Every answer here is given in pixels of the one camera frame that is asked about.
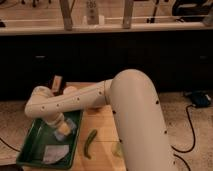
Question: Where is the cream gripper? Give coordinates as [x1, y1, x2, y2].
[47, 116, 71, 135]

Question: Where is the blue sponge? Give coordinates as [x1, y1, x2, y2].
[54, 118, 77, 141]

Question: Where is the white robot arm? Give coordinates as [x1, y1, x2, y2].
[25, 69, 178, 171]

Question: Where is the green plastic tray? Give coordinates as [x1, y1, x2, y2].
[16, 111, 83, 170]

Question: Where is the grey cloth in tray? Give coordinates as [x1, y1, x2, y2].
[43, 145, 69, 164]

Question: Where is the white round container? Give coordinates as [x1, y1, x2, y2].
[63, 86, 77, 94]

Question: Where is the green cup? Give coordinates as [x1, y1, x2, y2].
[111, 142, 123, 158]

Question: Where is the white remote on shelf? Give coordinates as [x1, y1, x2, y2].
[86, 0, 99, 25]

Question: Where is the black device on floor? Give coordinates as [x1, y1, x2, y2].
[184, 91, 211, 108]

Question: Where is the black cable on floor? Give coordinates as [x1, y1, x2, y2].
[170, 103, 201, 171]

